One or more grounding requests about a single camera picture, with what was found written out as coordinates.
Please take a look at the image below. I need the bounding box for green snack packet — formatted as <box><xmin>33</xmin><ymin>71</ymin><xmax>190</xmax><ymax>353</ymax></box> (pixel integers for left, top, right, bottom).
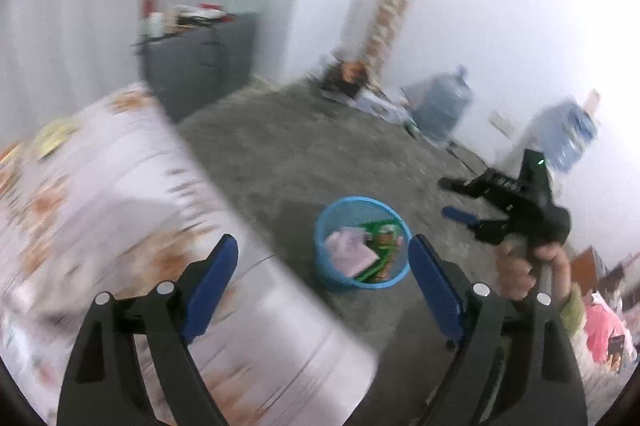
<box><xmin>357</xmin><ymin>218</ymin><xmax>407</xmax><ymax>284</ymax></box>

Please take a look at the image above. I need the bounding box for clutter of bottles and boxes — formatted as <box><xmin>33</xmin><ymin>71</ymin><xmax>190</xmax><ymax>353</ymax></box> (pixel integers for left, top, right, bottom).
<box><xmin>140</xmin><ymin>0</ymin><xmax>266</xmax><ymax>39</ymax></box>

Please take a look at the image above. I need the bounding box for dark grey cabinet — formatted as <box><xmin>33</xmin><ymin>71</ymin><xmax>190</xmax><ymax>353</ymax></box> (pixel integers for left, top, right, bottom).
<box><xmin>135</xmin><ymin>13</ymin><xmax>258</xmax><ymax>121</ymax></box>

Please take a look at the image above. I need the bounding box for tall printed cardboard box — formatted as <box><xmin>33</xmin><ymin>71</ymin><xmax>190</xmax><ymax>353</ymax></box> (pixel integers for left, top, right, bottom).
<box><xmin>362</xmin><ymin>0</ymin><xmax>416</xmax><ymax>71</ymax></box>

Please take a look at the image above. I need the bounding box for grey curtain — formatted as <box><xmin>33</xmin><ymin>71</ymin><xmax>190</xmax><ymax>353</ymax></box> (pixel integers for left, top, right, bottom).
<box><xmin>0</xmin><ymin>0</ymin><xmax>321</xmax><ymax>141</ymax></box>

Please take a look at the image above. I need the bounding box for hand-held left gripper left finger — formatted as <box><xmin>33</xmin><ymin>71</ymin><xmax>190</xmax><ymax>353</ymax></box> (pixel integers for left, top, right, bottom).
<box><xmin>56</xmin><ymin>234</ymin><xmax>240</xmax><ymax>426</ymax></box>

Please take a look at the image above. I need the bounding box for white cardboard box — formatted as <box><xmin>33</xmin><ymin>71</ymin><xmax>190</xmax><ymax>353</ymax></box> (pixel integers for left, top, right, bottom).
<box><xmin>357</xmin><ymin>88</ymin><xmax>416</xmax><ymax>124</ymax></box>

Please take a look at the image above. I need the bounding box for dark bag with orange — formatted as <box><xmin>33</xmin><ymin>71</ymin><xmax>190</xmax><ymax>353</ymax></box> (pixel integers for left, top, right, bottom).
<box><xmin>322</xmin><ymin>58</ymin><xmax>371</xmax><ymax>99</ymax></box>

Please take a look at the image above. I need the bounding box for pink packet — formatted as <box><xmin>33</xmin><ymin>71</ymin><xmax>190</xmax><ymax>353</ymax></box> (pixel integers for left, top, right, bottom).
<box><xmin>325</xmin><ymin>227</ymin><xmax>381</xmax><ymax>279</ymax></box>

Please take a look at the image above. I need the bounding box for person's right hand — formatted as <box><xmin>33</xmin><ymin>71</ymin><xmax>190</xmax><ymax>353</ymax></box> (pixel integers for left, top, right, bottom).
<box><xmin>495</xmin><ymin>240</ymin><xmax>573</xmax><ymax>304</ymax></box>

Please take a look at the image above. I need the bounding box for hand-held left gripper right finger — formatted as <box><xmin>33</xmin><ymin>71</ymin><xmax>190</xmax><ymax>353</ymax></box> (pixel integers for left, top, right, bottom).
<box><xmin>407</xmin><ymin>234</ymin><xmax>588</xmax><ymax>426</ymax></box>

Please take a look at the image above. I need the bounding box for blue mesh wastebasket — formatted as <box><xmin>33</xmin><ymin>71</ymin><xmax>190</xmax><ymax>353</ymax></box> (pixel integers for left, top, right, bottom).
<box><xmin>314</xmin><ymin>196</ymin><xmax>413</xmax><ymax>291</ymax></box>

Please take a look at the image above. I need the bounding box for table with printed cloth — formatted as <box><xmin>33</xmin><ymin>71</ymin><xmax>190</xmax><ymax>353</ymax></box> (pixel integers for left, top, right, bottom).
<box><xmin>0</xmin><ymin>83</ymin><xmax>381</xmax><ymax>426</ymax></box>

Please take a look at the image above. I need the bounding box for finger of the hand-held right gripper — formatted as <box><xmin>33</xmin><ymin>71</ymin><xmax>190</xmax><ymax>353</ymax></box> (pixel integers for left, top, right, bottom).
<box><xmin>438</xmin><ymin>176</ymin><xmax>483</xmax><ymax>197</ymax></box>
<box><xmin>442</xmin><ymin>205</ymin><xmax>483</xmax><ymax>231</ymax></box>

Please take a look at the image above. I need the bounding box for colourful clothes pile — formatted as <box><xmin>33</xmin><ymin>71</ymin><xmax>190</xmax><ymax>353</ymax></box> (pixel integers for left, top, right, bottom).
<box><xmin>582</xmin><ymin>301</ymin><xmax>633</xmax><ymax>374</ymax></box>

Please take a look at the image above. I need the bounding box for blue water jug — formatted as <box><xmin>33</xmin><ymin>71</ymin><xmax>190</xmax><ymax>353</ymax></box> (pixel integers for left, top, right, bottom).
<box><xmin>412</xmin><ymin>64</ymin><xmax>473</xmax><ymax>147</ymax></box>
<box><xmin>520</xmin><ymin>98</ymin><xmax>598</xmax><ymax>174</ymax></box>

